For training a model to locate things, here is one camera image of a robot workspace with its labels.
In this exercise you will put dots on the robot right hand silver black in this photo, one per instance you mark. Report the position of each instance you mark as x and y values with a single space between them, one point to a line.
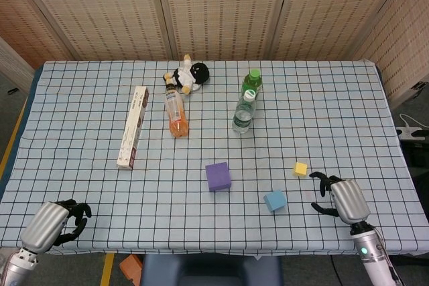
348 199

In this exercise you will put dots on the robot left hand silver black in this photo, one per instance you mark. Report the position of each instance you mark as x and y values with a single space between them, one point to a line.
43 224

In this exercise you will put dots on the small yellow foam cube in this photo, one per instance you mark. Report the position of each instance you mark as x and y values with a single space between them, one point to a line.
300 168

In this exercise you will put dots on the blue cube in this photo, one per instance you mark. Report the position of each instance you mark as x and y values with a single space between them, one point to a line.
275 200

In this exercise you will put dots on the large purple foam cube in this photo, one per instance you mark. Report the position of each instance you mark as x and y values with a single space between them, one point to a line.
218 176

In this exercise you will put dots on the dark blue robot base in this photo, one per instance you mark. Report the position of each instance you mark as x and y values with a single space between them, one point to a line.
211 271

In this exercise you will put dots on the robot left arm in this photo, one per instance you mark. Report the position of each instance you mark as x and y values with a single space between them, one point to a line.
16 266

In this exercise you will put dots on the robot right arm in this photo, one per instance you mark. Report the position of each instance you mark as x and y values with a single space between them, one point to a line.
372 259

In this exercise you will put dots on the light blue checked tablecloth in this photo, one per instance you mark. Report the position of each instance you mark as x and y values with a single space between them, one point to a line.
100 192

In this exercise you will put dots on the dark bag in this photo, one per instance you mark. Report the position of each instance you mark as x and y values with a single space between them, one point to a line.
417 153

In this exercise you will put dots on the white power strip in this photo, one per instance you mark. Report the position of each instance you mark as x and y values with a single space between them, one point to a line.
409 133

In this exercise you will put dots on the orange box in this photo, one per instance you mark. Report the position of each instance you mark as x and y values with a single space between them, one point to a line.
130 267

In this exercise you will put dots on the long white cardboard box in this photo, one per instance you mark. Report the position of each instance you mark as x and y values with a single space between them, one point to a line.
132 128

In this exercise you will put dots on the black case with metal edge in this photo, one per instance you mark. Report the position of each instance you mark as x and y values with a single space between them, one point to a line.
420 86

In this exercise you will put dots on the clear water bottle green label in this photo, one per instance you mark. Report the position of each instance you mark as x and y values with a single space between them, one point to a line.
243 117

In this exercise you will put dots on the small black floor object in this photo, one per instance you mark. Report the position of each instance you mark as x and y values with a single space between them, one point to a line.
13 91

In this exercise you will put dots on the green tea bottle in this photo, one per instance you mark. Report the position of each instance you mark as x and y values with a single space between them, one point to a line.
253 80

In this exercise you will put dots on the orange drink bottle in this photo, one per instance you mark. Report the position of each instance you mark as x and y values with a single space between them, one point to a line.
176 115

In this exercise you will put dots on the black and white plush toy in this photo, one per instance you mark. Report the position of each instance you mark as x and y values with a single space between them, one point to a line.
197 73

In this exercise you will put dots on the woven folding screen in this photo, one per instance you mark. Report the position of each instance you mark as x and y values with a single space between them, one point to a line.
221 11

